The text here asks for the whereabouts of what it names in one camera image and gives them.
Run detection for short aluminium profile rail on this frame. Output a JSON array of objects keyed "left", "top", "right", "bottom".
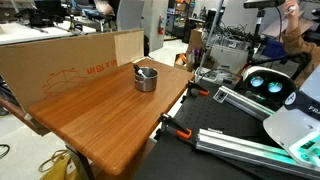
[{"left": 213, "top": 85, "right": 279, "bottom": 122}]

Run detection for grey equipment box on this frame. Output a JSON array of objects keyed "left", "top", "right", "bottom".
[{"left": 209, "top": 43, "right": 249, "bottom": 75}]

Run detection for tangled black cables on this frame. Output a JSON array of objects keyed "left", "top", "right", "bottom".
[{"left": 213, "top": 21, "right": 256, "bottom": 46}]

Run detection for slanted metal pole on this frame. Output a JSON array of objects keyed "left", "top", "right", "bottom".
[{"left": 198, "top": 0, "right": 225, "bottom": 78}]

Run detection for large cardboard box panel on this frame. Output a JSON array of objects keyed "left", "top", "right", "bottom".
[{"left": 0, "top": 28, "right": 145, "bottom": 114}]

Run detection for black camera stand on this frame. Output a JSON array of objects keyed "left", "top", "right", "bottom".
[{"left": 246, "top": 8, "right": 312, "bottom": 81}]

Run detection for black metal desk leg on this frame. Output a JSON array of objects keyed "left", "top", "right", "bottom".
[{"left": 64, "top": 143, "right": 96, "bottom": 180}]

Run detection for background person dark shirt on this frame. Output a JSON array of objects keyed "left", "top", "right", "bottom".
[{"left": 93, "top": 0, "right": 121, "bottom": 17}]

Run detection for white electronics box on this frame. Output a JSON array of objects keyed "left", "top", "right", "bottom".
[{"left": 194, "top": 66, "right": 243, "bottom": 87}]

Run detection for yellow bag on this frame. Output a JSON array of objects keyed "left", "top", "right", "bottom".
[{"left": 37, "top": 149, "right": 83, "bottom": 180}]

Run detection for red fire extinguisher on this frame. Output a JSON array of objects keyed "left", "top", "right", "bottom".
[{"left": 157, "top": 14, "right": 166, "bottom": 36}]

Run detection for small cardboard box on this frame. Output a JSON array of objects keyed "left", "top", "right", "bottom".
[{"left": 188, "top": 28, "right": 208, "bottom": 56}]

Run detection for black lab equipment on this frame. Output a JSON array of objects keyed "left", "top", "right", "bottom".
[{"left": 14, "top": 0, "right": 68, "bottom": 28}]

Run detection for dark bottle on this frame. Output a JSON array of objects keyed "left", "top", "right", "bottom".
[{"left": 68, "top": 14, "right": 76, "bottom": 33}]

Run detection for blue bin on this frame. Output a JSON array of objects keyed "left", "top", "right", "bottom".
[{"left": 262, "top": 38, "right": 288, "bottom": 58}]

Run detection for black clamp with orange tip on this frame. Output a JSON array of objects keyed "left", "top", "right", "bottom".
[
  {"left": 157, "top": 112, "right": 194, "bottom": 141},
  {"left": 181, "top": 79, "right": 211, "bottom": 103}
]

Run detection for black perforated breadboard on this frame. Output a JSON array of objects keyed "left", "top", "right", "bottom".
[{"left": 133, "top": 78, "right": 320, "bottom": 180}]

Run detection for low brown wooden bench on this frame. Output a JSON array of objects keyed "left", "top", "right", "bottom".
[{"left": 0, "top": 96, "right": 51, "bottom": 137}]

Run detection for stainless steel cup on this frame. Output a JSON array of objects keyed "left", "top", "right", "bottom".
[{"left": 134, "top": 66, "right": 160, "bottom": 93}]

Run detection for black floor cable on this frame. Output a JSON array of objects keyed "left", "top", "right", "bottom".
[{"left": 0, "top": 143, "right": 11, "bottom": 160}]

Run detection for white work table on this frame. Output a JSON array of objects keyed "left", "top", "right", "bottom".
[{"left": 0, "top": 20, "right": 98, "bottom": 47}]

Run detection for wood grain sheet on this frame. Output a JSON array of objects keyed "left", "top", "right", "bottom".
[{"left": 114, "top": 29, "right": 145, "bottom": 67}]

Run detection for long aluminium profile rail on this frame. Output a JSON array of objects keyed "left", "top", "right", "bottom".
[{"left": 195, "top": 128, "right": 320, "bottom": 180}]

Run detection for person in brown top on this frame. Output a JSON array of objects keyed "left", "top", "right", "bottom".
[{"left": 281, "top": 0, "right": 320, "bottom": 88}]

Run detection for grey panel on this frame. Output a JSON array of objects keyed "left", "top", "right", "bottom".
[{"left": 116, "top": 0, "right": 146, "bottom": 33}]

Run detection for orange object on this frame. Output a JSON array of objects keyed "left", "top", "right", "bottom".
[{"left": 174, "top": 53, "right": 188, "bottom": 68}]

